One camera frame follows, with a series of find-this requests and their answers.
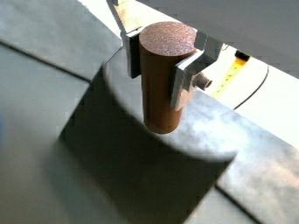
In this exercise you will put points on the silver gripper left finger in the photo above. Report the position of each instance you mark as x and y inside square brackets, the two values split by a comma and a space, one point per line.
[133, 18]

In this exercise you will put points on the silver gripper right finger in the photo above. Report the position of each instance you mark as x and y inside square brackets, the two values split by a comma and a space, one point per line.
[189, 76]

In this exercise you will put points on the brown round cylinder peg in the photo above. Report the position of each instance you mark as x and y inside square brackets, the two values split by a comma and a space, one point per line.
[166, 43]

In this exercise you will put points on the black curved cradle stand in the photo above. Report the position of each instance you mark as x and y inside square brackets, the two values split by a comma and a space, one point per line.
[155, 184]

